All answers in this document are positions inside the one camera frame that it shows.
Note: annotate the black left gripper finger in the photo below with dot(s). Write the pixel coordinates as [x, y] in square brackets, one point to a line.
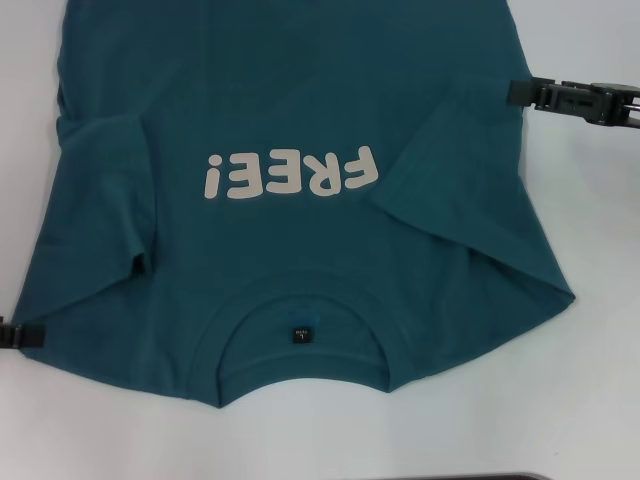
[27, 336]

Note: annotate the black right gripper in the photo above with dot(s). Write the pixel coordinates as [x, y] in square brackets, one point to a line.
[625, 95]

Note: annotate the teal blue printed t-shirt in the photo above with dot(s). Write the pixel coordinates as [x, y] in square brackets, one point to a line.
[310, 90]

